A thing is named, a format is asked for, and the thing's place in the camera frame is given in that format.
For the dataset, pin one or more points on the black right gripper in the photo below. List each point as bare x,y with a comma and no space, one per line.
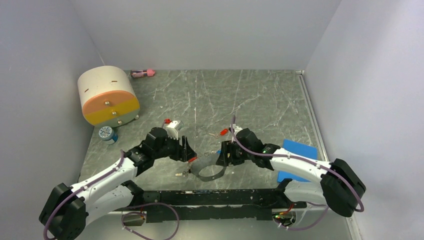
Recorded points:
223,160

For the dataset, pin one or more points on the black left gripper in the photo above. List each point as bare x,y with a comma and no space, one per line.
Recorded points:
183,153

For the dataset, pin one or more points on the red key tag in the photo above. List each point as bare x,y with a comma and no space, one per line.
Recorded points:
224,132
192,159

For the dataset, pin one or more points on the silver key with red tag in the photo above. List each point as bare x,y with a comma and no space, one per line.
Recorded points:
215,135

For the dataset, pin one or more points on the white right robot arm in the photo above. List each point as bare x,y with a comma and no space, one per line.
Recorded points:
330,183

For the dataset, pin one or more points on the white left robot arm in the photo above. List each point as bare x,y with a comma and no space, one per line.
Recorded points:
69,209

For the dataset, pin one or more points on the small blue white jar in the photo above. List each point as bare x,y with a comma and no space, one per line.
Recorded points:
108,135

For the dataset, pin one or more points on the pink capped small bottle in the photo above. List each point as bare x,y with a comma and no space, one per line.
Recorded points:
142,73

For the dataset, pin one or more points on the white round drawer cabinet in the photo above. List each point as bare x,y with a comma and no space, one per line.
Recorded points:
107,97

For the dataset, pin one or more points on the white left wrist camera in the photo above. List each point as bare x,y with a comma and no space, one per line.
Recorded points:
174,127

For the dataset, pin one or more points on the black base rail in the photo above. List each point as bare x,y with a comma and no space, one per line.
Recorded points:
259,204

